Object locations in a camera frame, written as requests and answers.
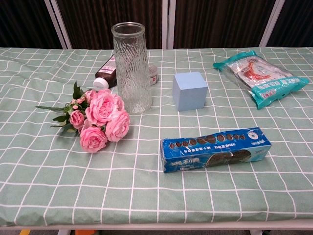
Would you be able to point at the pink artificial rose bouquet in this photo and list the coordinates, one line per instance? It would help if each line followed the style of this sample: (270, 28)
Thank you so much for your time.
(101, 110)

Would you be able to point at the clear textured glass vase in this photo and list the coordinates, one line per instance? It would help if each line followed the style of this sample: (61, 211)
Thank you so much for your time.
(132, 73)

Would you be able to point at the light blue foam cube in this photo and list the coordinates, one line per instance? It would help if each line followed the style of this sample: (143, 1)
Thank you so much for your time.
(189, 91)

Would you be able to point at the small round clear-lidded tin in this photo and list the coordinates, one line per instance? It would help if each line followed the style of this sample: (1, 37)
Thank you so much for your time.
(153, 74)

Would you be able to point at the brown bottle with white cap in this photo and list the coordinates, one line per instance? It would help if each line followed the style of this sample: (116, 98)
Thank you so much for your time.
(107, 72)

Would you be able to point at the blue cookie box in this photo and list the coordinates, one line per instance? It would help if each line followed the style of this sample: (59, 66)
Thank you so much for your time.
(215, 151)

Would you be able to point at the green checked tablecloth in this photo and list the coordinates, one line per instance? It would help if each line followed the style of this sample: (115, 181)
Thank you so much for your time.
(156, 191)

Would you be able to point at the teal plastic snack bag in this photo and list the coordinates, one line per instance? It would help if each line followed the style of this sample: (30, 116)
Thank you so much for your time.
(264, 78)

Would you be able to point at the white folding screen frame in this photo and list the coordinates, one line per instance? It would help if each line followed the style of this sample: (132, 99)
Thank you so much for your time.
(168, 22)

